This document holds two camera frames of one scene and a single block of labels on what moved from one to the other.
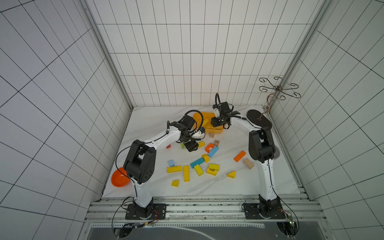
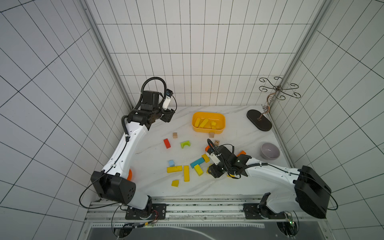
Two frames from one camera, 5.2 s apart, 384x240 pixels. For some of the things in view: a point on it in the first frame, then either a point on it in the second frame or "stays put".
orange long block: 239,157 stays put
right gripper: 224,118 to 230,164
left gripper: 191,146 to 168,116
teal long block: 197,162 stays put
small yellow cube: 175,183 stays put
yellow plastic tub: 204,119 stays put
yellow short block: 198,170 stays put
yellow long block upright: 186,173 stays put
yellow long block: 201,144 to 197,122
